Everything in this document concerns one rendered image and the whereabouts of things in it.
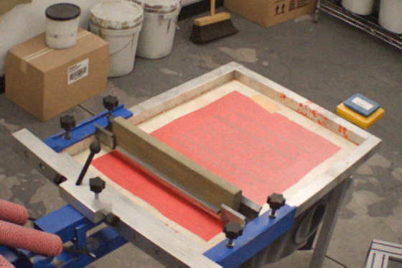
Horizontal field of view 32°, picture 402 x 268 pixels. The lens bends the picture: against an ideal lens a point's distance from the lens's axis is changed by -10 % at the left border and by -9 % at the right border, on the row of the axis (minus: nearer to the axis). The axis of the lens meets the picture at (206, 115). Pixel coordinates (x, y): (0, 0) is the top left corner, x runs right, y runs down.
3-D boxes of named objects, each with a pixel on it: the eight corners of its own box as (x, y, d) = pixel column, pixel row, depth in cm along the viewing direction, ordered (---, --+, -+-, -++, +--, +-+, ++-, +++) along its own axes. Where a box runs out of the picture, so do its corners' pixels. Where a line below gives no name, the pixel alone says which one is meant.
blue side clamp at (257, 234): (276, 218, 188) (281, 197, 184) (291, 227, 185) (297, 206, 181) (197, 272, 167) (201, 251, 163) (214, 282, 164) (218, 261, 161)
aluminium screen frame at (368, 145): (231, 71, 248) (232, 61, 246) (379, 150, 218) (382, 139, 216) (44, 159, 194) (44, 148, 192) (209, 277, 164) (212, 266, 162)
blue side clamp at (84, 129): (120, 123, 216) (121, 103, 212) (132, 131, 213) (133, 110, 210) (43, 161, 195) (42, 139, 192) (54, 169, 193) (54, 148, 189)
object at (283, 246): (299, 227, 235) (321, 142, 219) (320, 238, 231) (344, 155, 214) (205, 294, 204) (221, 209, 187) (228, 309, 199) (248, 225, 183)
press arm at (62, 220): (86, 210, 173) (86, 194, 170) (103, 223, 170) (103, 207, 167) (34, 237, 161) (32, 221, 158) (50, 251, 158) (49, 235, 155)
